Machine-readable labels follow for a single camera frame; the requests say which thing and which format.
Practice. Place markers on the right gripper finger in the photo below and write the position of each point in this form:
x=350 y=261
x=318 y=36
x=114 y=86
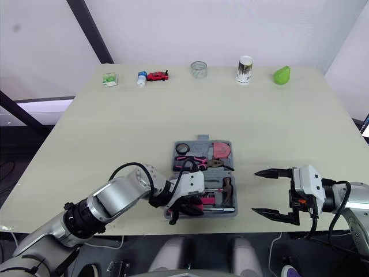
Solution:
x=276 y=215
x=274 y=173

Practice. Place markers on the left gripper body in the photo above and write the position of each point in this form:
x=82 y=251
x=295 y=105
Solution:
x=174 y=206

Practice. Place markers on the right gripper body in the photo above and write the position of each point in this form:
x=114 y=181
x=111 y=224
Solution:
x=294 y=199

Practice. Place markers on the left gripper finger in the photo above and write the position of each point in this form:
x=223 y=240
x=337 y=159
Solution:
x=173 y=219

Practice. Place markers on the grey tool case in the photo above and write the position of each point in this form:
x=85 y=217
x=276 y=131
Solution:
x=222 y=173

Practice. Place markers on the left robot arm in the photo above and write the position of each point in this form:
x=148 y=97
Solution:
x=115 y=196

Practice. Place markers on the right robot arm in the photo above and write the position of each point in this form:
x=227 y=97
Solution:
x=350 y=199

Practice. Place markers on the pink black pliers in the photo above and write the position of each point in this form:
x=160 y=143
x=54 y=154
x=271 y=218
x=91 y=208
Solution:
x=201 y=162

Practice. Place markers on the pink tape measure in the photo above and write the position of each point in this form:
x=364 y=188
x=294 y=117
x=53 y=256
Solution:
x=221 y=150

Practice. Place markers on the black tape roll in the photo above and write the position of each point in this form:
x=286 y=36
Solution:
x=182 y=148

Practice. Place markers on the small pink bit set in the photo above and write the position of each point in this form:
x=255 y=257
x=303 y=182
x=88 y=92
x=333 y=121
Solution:
x=207 y=199

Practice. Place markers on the pink black screwdriver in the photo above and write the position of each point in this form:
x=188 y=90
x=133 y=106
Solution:
x=219 y=209

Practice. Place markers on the robot body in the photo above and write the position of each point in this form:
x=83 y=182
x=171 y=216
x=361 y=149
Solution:
x=201 y=256

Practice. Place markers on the green toy pear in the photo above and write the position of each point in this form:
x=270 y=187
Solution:
x=281 y=76

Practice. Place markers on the white patterned paper cup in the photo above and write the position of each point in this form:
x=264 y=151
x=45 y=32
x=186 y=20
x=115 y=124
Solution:
x=245 y=70

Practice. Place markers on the clear glass cup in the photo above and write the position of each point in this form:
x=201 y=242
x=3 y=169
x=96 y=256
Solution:
x=199 y=70

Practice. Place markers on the red toy car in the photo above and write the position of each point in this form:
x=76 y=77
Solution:
x=157 y=76

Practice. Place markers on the white bottle with blue cap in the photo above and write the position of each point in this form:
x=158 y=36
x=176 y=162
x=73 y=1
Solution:
x=141 y=78

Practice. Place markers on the green tissue pack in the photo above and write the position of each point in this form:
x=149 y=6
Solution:
x=110 y=79

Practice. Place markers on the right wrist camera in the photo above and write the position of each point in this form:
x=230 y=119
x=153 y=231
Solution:
x=310 y=184

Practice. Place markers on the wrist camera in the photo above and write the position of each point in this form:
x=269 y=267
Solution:
x=192 y=181
x=310 y=184

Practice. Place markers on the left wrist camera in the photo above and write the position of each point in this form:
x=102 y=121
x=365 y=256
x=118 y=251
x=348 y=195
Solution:
x=192 y=181

